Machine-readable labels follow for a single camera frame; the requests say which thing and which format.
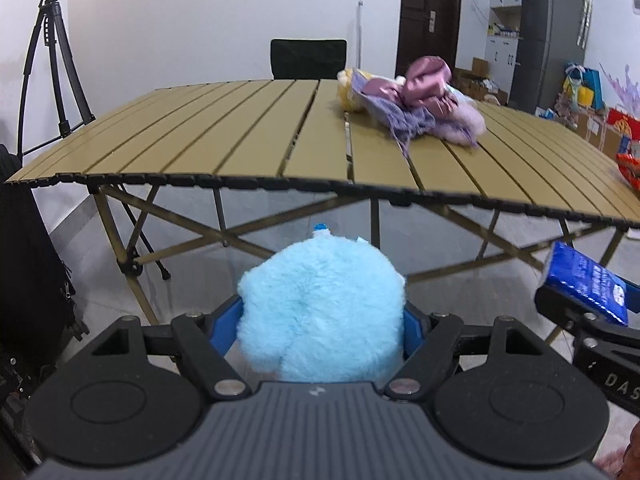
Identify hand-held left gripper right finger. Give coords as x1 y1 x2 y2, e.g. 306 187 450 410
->
384 305 546 403

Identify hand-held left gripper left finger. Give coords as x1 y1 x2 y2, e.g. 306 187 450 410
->
92 294 251 401

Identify blue tissue pack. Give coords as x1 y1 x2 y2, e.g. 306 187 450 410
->
540 241 629 328

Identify light blue plush toy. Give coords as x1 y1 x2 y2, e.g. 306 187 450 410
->
236 222 406 384

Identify pink fluffy rug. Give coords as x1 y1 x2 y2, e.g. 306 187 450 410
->
592 452 640 480

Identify red snack packet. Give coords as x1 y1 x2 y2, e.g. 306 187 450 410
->
615 142 640 187

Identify large cardboard box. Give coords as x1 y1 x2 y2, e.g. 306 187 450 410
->
575 110 624 156

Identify tan folding table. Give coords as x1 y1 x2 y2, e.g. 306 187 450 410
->
2 77 640 326

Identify black suitcase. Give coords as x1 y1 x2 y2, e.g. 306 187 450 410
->
0 144 90 391

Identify lilac knit scarf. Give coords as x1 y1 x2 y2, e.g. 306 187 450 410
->
352 71 437 156

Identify purple coral decoration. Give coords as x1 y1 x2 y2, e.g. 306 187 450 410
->
600 62 640 111

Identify blue gift bag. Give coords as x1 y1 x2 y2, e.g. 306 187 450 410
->
565 62 606 111

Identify cardboard boxes by door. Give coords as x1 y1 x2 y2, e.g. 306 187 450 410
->
452 57 509 106

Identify yellow plush toy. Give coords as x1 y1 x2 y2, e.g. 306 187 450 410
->
336 67 373 112

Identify mauve satin cloth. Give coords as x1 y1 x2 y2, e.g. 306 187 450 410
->
361 56 454 111

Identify grey refrigerator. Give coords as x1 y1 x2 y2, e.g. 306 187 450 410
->
507 0 589 114

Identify white cabinet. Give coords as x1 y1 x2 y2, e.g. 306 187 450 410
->
484 0 526 94

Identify black folding chair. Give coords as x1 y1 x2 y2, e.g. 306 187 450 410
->
270 38 348 81

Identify dark brown door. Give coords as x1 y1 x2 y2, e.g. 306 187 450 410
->
395 0 463 79

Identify black tripod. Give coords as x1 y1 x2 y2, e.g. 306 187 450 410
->
17 0 172 281

